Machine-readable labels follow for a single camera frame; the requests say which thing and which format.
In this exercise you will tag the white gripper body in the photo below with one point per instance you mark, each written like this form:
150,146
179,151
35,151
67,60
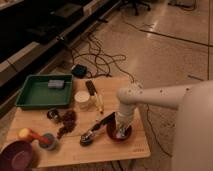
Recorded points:
123,121

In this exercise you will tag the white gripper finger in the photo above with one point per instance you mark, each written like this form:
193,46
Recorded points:
127,132
117,131

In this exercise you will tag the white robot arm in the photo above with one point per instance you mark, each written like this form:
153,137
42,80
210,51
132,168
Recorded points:
130,96

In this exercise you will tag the red bowl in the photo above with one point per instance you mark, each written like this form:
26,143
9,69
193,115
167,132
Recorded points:
110,129

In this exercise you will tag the purple bowl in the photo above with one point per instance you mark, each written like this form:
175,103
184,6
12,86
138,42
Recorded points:
16,156

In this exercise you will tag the white lidded jar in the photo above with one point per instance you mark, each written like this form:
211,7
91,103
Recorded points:
82,98

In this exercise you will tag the brown grape bunch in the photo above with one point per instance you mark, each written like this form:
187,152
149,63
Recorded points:
69,123

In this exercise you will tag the black brush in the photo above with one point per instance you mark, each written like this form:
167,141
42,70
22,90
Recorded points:
91,88

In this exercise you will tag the black power adapter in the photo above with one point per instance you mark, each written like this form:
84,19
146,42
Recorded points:
79,71

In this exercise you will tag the small dark metal cup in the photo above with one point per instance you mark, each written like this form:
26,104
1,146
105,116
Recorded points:
53,115

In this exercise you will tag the grey blue sponge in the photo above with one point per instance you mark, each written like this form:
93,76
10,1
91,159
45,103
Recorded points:
56,84

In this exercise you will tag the green plastic tray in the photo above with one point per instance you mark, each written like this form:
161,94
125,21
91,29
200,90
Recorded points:
36,94

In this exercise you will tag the yellow red toy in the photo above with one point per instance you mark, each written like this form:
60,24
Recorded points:
28,134

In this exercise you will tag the black office chair base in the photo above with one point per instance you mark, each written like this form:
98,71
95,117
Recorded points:
134,4

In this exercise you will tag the dark shelf unit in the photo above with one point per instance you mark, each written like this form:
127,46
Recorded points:
33,31

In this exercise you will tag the black handled pizza cutter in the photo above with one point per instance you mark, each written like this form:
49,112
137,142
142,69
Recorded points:
88,137

